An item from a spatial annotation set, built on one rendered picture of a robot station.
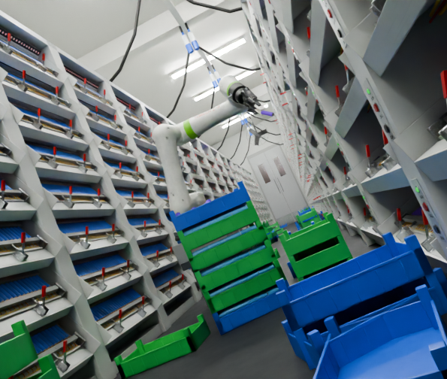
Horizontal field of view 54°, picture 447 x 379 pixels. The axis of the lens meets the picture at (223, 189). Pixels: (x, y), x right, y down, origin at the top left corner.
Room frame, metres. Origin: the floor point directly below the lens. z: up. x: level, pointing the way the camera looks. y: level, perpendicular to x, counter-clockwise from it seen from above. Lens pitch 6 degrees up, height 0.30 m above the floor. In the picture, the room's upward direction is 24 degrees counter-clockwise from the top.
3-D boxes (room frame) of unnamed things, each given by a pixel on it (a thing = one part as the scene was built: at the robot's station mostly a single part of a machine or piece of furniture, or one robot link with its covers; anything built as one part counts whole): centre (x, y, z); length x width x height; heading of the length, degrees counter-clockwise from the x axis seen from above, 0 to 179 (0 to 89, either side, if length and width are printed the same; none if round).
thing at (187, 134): (2.47, 0.08, 0.97); 0.18 x 0.13 x 0.12; 67
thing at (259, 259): (1.71, 0.08, 0.20); 0.30 x 0.20 x 0.08; 97
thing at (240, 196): (1.71, 0.08, 0.44); 0.30 x 0.20 x 0.08; 97
